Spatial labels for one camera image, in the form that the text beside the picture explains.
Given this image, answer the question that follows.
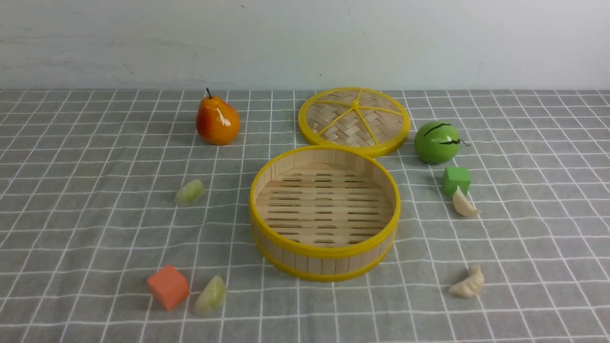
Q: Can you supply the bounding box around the grey checked tablecloth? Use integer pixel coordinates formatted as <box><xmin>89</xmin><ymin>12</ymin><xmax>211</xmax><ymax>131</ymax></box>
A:
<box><xmin>0</xmin><ymin>89</ymin><xmax>610</xmax><ymax>343</ymax></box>

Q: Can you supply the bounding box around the green toy watermelon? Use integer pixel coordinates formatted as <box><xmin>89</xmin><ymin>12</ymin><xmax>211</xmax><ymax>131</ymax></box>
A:
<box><xmin>414</xmin><ymin>120</ymin><xmax>471</xmax><ymax>164</ymax></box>

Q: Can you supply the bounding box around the woven bamboo steamer lid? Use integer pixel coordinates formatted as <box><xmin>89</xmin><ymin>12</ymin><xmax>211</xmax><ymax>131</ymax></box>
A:
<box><xmin>297</xmin><ymin>87</ymin><xmax>410</xmax><ymax>158</ymax></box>

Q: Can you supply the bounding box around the orange plastic pear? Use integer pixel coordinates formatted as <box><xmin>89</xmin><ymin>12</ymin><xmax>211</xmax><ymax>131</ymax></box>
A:
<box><xmin>196</xmin><ymin>88</ymin><xmax>240</xmax><ymax>146</ymax></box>

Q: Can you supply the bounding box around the green wooden cube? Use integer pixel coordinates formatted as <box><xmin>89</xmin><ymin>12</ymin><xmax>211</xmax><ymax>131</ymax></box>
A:
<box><xmin>442</xmin><ymin>166</ymin><xmax>471</xmax><ymax>197</ymax></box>

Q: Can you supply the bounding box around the orange wooden cube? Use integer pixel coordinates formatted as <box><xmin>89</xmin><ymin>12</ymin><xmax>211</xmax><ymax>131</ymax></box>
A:
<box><xmin>147</xmin><ymin>264</ymin><xmax>190</xmax><ymax>311</ymax></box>

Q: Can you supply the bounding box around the bamboo steamer tray yellow rim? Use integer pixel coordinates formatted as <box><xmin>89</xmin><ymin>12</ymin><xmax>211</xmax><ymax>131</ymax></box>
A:
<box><xmin>249</xmin><ymin>146</ymin><xmax>401</xmax><ymax>282</ymax></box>

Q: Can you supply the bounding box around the white dumpling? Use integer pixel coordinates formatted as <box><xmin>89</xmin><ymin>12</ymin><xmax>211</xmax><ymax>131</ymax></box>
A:
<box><xmin>448</xmin><ymin>264</ymin><xmax>485</xmax><ymax>298</ymax></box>
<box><xmin>452</xmin><ymin>185</ymin><xmax>481</xmax><ymax>218</ymax></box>

